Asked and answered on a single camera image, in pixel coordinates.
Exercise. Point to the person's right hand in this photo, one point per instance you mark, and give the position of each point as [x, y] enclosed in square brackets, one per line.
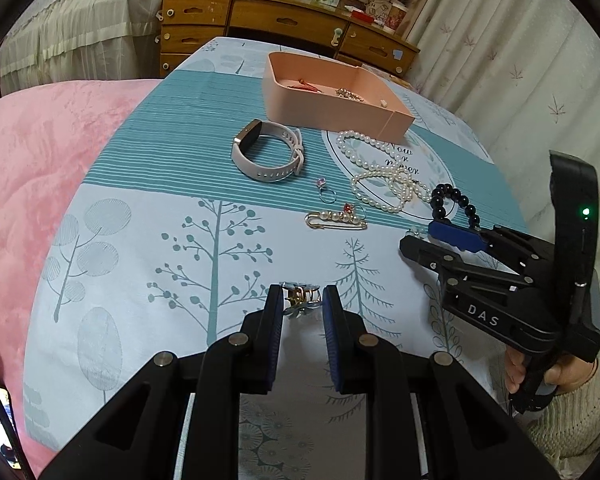
[517, 367]

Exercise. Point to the pink plastic tray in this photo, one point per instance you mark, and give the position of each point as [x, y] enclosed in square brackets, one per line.
[330, 110]

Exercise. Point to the red flat box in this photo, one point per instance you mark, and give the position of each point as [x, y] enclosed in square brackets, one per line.
[362, 16]

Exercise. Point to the small silver earring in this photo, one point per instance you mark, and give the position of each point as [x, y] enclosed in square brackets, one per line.
[416, 232]

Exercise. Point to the gold pearl pin brooch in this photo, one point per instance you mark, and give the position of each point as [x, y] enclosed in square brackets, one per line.
[336, 216]

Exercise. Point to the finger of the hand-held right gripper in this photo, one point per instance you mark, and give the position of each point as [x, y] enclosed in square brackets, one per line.
[430, 255]
[455, 235]

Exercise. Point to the white lace bed cover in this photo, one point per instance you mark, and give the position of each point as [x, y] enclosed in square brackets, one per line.
[80, 35]

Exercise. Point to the wooden desk with drawers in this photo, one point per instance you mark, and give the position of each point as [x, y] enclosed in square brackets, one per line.
[260, 10]

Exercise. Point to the person's right forearm knit sleeve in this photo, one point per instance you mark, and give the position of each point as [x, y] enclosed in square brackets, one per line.
[575, 425]

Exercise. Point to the white smart watch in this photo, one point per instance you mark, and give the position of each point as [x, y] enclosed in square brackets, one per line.
[248, 131]

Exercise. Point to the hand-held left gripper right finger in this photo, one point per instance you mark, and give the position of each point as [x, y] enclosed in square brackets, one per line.
[331, 330]

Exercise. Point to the smartphone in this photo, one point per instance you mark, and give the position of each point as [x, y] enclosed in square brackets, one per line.
[0, 425]

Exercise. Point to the floral paper cup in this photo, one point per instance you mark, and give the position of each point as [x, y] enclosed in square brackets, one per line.
[397, 16]

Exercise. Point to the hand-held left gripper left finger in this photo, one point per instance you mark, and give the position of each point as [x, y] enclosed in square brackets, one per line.
[276, 310]

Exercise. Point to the pink blanket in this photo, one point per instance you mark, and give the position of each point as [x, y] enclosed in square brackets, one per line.
[40, 185]

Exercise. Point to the floral white curtain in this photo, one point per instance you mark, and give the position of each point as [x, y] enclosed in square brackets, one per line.
[505, 35]

